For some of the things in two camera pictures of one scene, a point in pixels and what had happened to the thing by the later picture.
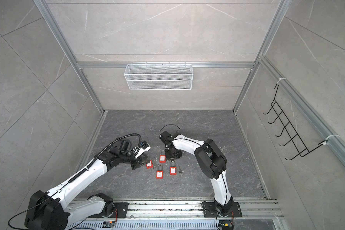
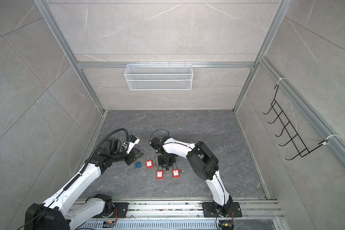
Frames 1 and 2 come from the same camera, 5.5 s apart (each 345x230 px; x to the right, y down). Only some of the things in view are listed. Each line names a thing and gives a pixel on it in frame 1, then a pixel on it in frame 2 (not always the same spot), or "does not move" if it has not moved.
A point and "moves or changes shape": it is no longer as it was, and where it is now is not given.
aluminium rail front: x=258 y=214 does not move
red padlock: x=150 y=165 does not move
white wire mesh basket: x=158 y=77 does not move
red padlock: x=159 y=173 does not move
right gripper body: x=173 y=155 to x=166 y=160
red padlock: x=173 y=169 moves or changes shape
